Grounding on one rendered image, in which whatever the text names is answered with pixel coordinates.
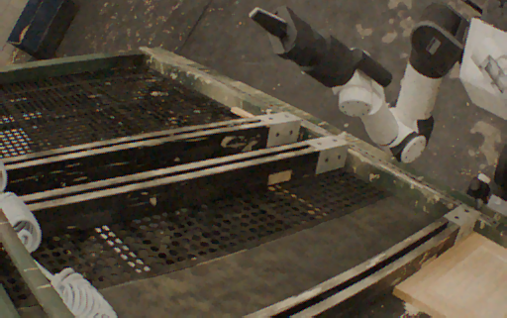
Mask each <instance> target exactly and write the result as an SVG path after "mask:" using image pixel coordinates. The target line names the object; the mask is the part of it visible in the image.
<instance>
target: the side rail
mask: <svg viewBox="0 0 507 318"><path fill-rule="evenodd" d="M144 57H145V53H144V52H140V51H138V50H131V51H118V52H107V53H97V54H86V55H76V56H67V57H63V58H56V59H47V60H38V61H30V62H27V63H19V64H10V65H2V66H0V84H4V83H11V82H18V81H23V80H32V79H35V78H46V77H48V76H59V75H64V74H72V73H79V72H84V71H96V70H97V69H110V68H115V67H125V66H134V65H141V64H144ZM32 81H34V80H32Z"/></svg>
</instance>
